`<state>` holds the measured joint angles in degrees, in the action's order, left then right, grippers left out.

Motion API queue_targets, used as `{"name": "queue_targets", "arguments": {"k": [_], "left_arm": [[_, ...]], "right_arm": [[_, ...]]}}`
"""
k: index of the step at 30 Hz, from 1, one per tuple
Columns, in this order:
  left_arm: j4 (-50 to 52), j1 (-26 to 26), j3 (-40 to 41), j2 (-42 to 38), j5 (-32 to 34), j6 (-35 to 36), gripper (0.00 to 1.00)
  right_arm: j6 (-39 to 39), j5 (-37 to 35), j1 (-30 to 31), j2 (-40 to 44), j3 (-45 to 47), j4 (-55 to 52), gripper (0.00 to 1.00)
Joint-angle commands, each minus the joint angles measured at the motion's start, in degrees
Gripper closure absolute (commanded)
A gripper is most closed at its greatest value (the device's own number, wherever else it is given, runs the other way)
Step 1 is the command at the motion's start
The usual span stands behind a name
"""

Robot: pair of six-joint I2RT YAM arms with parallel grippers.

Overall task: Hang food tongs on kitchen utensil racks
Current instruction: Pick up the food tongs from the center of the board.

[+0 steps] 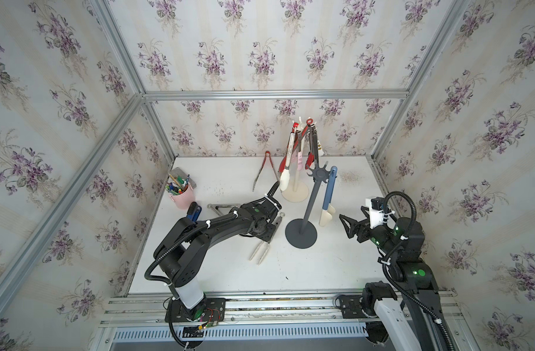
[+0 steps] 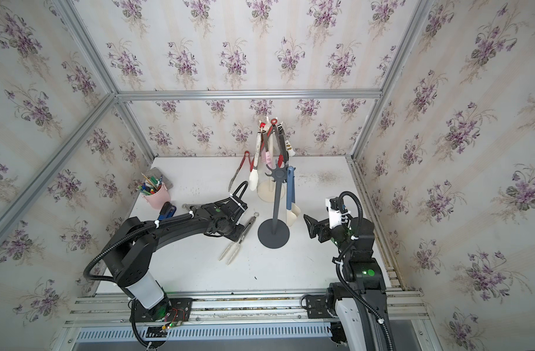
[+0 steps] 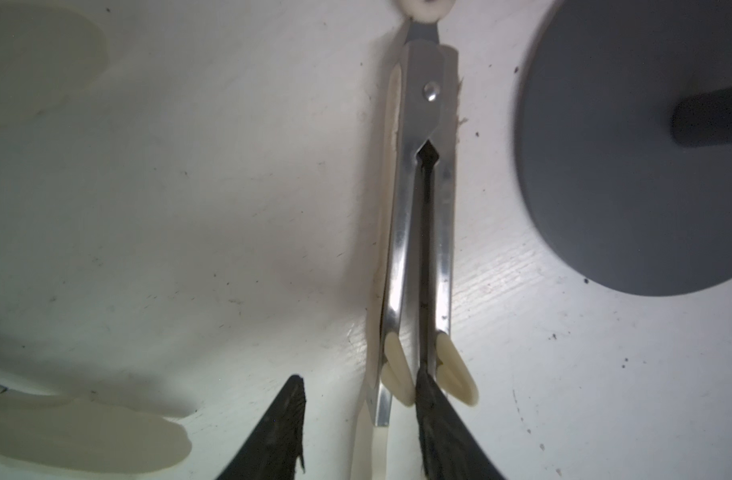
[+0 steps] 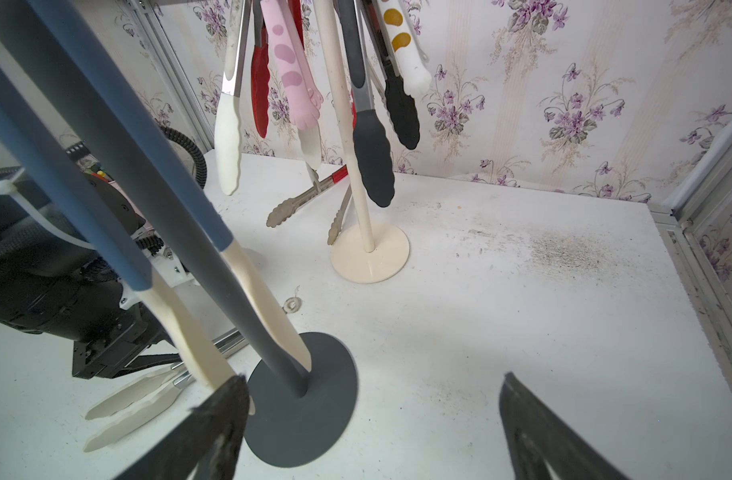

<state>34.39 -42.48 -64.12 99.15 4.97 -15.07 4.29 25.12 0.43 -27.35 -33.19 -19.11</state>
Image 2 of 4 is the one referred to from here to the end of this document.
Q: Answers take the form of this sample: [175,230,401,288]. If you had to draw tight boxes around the steel tongs cream silicone tips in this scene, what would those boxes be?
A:
[218,212,260,266]

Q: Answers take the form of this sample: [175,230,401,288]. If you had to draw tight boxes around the dark grey utensil rack stand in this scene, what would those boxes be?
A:
[257,163,290,250]

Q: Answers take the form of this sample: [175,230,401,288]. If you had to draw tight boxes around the steel tongs white ring large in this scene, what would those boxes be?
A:
[248,130,264,191]

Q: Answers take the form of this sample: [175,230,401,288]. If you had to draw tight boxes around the small white steel tongs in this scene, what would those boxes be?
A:
[283,132,295,157]

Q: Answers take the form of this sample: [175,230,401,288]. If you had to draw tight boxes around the pink cat paw tongs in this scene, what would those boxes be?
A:
[265,140,273,168]

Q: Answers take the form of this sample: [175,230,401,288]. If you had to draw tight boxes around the steel tongs red handle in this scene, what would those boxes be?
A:
[228,151,253,192]
[251,122,270,171]

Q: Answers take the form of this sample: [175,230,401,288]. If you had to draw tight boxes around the black silicone tip tongs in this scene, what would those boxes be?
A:
[276,124,289,165]

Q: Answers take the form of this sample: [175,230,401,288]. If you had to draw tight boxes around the red silicone tip tongs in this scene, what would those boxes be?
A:
[266,118,284,168]

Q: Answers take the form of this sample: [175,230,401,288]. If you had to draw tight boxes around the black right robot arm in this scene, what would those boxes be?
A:
[303,191,396,350]

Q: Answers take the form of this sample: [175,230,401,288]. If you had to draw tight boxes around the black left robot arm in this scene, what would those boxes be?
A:
[83,181,248,311]

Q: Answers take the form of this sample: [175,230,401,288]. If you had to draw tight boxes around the blue black stapler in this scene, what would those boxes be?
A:
[157,202,177,221]

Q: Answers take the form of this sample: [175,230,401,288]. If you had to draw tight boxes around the pink pen holder bucket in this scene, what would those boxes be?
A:
[143,184,171,210]

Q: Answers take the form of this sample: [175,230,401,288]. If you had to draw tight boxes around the coloured pens in bucket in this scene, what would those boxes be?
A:
[137,173,165,196]

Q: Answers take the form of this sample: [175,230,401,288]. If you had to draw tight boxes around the grey sponge block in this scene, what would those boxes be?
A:
[143,168,172,190]

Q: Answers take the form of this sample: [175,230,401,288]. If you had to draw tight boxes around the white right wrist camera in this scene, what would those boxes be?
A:
[325,197,351,230]

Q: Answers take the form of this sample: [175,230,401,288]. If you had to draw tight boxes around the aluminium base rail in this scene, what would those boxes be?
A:
[52,289,444,351]

